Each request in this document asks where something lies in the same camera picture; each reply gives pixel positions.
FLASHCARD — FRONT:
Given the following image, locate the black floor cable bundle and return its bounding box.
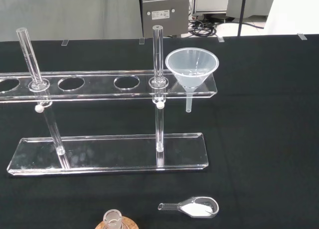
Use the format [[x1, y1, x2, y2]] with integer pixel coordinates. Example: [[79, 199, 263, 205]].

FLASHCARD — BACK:
[[188, 13, 265, 37]]

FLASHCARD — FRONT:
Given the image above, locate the clear acrylic funnel stand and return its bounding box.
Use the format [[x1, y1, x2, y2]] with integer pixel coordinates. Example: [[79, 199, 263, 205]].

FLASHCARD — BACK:
[[0, 25, 218, 176]]

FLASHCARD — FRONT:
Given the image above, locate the black upright pole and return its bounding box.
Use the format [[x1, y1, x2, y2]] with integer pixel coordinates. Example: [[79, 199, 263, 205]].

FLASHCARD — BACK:
[[237, 0, 248, 37]]

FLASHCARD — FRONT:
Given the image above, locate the small round-bottom glass flask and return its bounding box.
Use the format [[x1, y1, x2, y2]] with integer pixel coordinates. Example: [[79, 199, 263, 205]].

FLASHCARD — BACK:
[[103, 209, 123, 229]]

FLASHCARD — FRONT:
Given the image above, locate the glass weighing funnel white powder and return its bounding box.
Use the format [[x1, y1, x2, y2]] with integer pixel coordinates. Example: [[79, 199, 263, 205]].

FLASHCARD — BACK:
[[158, 196, 219, 219]]

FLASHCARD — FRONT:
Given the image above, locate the grey metal equipment box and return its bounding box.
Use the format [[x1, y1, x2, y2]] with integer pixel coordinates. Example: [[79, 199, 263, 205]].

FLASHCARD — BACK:
[[139, 0, 193, 39]]

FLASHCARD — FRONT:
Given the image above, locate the black bench cloth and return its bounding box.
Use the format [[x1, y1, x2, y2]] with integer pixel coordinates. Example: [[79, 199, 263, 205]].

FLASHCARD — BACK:
[[0, 33, 319, 229]]

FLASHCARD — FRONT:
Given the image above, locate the cork ring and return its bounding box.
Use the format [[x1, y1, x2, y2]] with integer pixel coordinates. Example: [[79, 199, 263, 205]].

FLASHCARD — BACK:
[[94, 215, 139, 229]]

